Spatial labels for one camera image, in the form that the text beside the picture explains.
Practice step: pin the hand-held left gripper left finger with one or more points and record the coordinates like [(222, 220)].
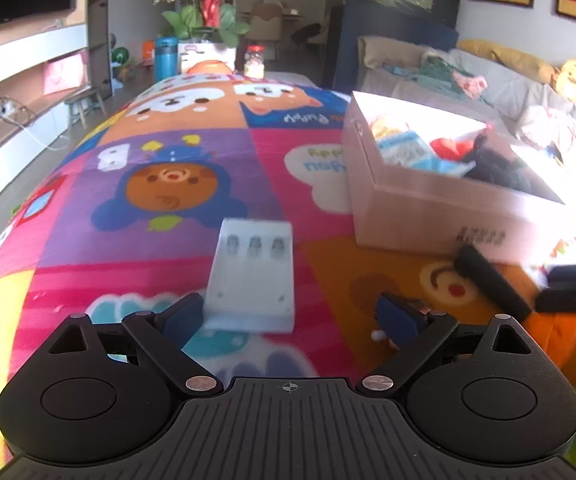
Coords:
[(182, 317)]

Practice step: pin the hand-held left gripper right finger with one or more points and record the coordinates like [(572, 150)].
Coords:
[(398, 321)]

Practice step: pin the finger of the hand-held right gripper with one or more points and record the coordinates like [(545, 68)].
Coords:
[(493, 284), (575, 296)]

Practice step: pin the white battery charger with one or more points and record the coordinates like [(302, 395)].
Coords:
[(253, 280)]

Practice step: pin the white cardboard box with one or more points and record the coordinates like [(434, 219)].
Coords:
[(418, 215)]

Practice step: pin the black plush toy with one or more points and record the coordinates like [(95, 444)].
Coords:
[(505, 170)]

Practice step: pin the red hooded doll toy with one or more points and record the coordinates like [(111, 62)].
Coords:
[(450, 148)]

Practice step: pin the blue and white packet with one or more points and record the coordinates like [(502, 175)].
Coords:
[(410, 152)]

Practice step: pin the colourful cartoon play mat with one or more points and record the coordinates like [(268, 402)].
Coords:
[(167, 200)]

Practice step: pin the beige sofa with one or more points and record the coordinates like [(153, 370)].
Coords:
[(518, 90)]

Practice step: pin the pink cloth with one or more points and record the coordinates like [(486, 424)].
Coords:
[(468, 82)]

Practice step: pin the green cloth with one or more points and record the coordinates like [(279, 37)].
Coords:
[(438, 72)]

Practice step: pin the yellow pillow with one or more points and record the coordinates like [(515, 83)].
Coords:
[(513, 57)]

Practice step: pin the small wooden stool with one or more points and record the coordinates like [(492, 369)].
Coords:
[(85, 102)]

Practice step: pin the orange round toy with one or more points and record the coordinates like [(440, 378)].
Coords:
[(210, 67)]

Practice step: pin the blue water bottle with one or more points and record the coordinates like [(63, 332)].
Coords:
[(166, 60)]

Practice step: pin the clear jar with red lid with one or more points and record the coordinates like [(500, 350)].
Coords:
[(254, 65)]

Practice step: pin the green striped ball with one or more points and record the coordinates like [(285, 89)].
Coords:
[(121, 56)]

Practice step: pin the dark blue cabinet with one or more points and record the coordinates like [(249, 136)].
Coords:
[(393, 35)]

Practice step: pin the pink paper bag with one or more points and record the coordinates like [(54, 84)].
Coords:
[(65, 74)]

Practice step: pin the beige dining chair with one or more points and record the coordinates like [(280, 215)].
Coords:
[(267, 25)]

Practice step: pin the potted purple orchid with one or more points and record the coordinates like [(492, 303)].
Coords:
[(207, 5)]

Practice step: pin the white wall shelf unit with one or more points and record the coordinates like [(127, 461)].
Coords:
[(17, 55)]

